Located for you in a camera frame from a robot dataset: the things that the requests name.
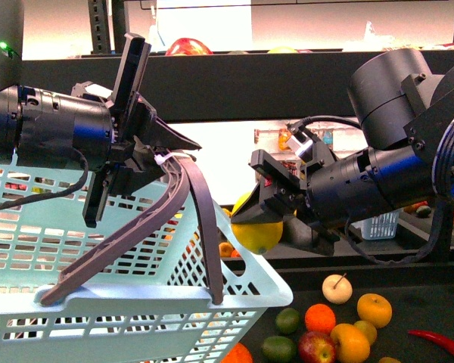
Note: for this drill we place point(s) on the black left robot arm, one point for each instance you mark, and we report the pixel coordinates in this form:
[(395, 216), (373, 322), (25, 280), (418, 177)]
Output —
[(11, 45)]

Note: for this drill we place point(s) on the red chili pepper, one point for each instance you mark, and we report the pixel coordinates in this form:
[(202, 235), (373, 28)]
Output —
[(440, 340)]

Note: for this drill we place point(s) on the light teal shopping basket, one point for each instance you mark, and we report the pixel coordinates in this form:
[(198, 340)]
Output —
[(151, 304)]

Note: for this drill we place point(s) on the red yellow apple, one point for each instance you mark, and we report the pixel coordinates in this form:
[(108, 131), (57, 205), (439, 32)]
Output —
[(316, 347)]

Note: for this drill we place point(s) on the yellow orange fruit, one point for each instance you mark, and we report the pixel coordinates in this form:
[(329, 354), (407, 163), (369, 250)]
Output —
[(351, 345)]

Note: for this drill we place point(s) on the brown kiwi upper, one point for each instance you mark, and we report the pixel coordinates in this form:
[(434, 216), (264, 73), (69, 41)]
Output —
[(368, 329)]

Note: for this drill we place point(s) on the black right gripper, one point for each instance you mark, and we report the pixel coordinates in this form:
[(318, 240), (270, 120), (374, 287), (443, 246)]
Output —
[(311, 209)]

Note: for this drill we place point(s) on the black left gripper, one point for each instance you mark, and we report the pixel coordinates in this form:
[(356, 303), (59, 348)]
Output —
[(112, 139)]

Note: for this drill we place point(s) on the white pear with stem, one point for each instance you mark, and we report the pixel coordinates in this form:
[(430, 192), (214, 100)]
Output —
[(337, 289)]

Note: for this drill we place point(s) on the small blue shopping basket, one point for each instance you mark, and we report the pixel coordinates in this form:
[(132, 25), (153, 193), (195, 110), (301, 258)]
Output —
[(380, 227)]

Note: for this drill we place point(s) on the red apple upper shelf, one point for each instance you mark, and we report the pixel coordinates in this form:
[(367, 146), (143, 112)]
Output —
[(187, 46)]

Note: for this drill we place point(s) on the black upper shelf board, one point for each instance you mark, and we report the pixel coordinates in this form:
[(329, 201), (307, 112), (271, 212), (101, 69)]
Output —
[(227, 87)]

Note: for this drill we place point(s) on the brown kiwi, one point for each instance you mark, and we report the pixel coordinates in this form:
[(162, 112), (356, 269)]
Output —
[(368, 329), (388, 359)]

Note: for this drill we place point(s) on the small orange tangerine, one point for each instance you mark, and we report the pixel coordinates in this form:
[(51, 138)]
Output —
[(320, 318)]

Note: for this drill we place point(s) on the large orange front left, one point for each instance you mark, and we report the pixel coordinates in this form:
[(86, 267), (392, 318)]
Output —
[(238, 354)]

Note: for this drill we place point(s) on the grey-brown basket handle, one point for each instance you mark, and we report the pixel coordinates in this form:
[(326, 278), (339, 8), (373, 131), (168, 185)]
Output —
[(186, 193)]

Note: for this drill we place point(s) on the green lime upper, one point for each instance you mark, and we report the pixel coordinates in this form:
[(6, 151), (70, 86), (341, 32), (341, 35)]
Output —
[(287, 321)]

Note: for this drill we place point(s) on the green avocado middle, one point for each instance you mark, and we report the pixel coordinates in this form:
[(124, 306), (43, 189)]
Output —
[(278, 349)]

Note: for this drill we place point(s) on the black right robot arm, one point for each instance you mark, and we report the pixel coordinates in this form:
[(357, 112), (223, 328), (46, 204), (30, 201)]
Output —
[(406, 114)]

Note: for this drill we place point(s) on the golden yellow apple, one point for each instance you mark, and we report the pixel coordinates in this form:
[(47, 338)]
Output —
[(375, 309)]

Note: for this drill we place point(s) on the white zip tie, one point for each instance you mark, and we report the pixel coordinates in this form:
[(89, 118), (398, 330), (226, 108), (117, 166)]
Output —
[(161, 159)]

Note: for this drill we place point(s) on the brown kiwi lower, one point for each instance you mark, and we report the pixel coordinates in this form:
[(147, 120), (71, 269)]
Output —
[(388, 359)]

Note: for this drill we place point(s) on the yellow lemon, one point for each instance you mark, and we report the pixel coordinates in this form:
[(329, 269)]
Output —
[(258, 238)]

